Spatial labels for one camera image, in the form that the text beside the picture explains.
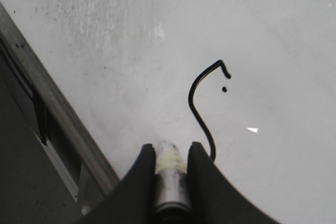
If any white dry-erase marker pen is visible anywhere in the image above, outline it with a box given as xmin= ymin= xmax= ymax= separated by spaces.
xmin=154 ymin=142 xmax=192 ymax=212

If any grey aluminium whiteboard frame rail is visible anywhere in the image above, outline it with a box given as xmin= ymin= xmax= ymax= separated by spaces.
xmin=1 ymin=7 xmax=119 ymax=215

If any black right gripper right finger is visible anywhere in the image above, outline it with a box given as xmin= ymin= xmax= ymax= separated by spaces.
xmin=186 ymin=142 xmax=277 ymax=223

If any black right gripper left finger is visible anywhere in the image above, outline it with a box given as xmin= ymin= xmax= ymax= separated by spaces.
xmin=76 ymin=144 xmax=156 ymax=223

